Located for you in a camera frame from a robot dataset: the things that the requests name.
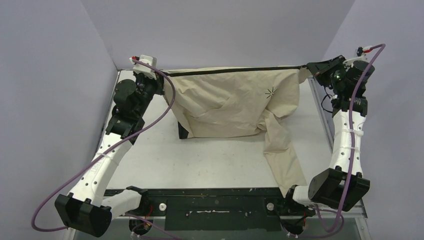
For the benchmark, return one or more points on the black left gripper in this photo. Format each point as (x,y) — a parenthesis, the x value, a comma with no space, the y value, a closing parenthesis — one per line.
(157,83)

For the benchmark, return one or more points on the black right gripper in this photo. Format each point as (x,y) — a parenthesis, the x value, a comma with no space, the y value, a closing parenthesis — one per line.
(320,67)

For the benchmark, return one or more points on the beige zip jacket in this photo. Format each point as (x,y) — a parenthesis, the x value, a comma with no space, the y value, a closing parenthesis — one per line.
(229,102)

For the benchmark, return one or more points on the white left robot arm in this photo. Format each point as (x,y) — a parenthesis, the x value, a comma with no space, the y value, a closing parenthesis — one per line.
(85,208)

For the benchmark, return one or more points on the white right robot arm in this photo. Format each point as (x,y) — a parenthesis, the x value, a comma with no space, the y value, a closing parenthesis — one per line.
(342,184)

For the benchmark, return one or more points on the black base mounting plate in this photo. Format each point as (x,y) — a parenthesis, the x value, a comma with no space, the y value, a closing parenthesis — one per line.
(221,209)

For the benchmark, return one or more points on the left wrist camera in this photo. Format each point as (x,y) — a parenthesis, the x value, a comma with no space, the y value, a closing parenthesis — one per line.
(142,65)

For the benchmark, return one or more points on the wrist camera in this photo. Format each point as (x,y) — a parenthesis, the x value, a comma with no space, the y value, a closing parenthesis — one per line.
(142,65)
(361,55)

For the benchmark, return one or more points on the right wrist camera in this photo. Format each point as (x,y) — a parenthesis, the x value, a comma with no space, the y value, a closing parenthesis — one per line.
(361,55)

